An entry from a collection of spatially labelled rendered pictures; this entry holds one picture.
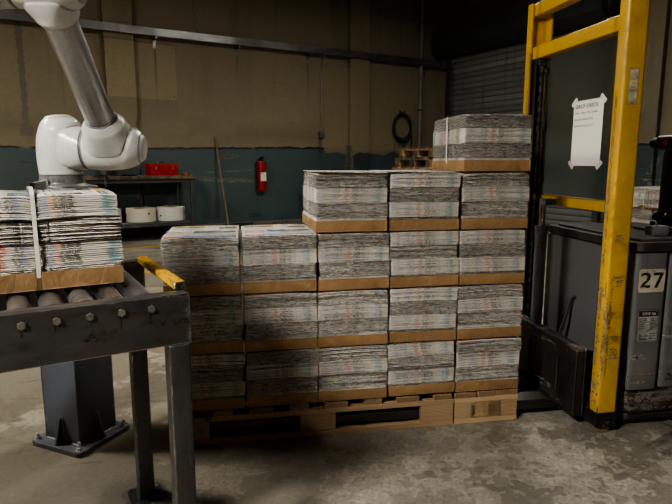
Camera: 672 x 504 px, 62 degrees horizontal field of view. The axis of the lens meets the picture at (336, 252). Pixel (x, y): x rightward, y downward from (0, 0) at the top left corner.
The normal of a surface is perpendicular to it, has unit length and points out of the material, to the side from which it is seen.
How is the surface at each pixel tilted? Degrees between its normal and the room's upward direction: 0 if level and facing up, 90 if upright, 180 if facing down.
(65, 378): 90
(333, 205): 90
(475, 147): 90
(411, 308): 90
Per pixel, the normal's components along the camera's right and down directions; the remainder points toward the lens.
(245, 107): 0.51, 0.14
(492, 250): 0.18, 0.15
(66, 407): -0.40, 0.14
